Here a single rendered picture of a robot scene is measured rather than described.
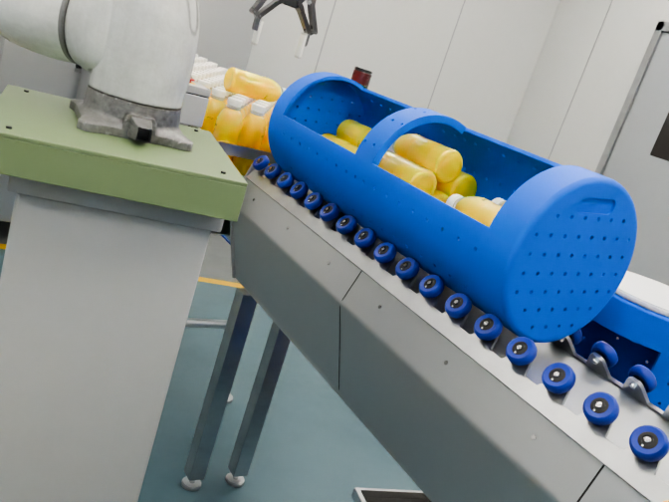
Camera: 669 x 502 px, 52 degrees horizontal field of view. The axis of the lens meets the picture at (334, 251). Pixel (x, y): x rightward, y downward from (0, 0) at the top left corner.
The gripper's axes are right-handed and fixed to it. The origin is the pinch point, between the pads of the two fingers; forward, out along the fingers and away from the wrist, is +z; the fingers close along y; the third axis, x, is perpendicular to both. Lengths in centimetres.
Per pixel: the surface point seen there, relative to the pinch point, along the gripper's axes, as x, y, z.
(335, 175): -59, -8, 20
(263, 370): -25, 11, 86
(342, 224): -63, -5, 29
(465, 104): 327, 360, 5
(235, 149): -10.5, -8.7, 28.0
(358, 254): -71, -5, 32
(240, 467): -27, 12, 118
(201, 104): -7.4, -19.7, 18.8
